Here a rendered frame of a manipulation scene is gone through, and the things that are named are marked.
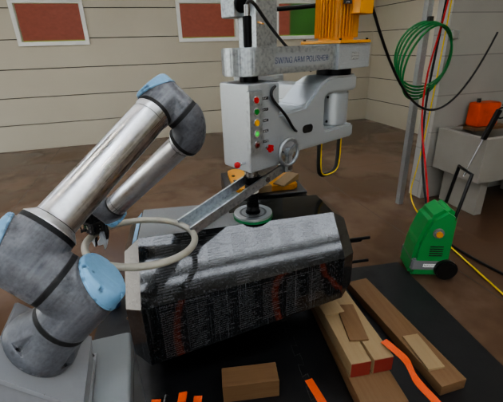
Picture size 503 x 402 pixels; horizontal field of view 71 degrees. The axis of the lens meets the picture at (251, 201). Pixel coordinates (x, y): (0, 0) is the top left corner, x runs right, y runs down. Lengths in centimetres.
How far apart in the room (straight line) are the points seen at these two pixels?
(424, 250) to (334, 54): 171
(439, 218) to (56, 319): 261
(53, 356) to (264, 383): 127
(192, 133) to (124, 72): 671
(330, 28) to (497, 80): 312
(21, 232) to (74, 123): 714
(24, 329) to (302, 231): 136
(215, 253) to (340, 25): 139
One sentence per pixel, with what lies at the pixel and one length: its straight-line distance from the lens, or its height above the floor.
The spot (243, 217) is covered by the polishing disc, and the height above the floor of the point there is 90.
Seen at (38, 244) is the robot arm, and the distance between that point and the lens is 95.
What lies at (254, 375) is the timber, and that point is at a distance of 210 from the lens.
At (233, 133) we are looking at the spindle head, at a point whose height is 135.
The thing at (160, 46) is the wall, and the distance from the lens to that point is 785.
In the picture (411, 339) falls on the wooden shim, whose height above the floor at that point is 10.
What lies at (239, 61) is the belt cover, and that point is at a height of 169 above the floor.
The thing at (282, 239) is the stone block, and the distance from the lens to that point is 191.
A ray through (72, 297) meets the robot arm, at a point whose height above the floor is 121.
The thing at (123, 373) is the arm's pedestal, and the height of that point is 85.
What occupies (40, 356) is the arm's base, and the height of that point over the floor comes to 107.
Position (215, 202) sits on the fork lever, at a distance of 185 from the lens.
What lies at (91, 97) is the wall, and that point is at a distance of 794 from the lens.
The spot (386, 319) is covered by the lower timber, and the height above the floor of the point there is 8.
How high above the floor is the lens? 174
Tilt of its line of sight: 23 degrees down
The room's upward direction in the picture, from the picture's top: 2 degrees counter-clockwise
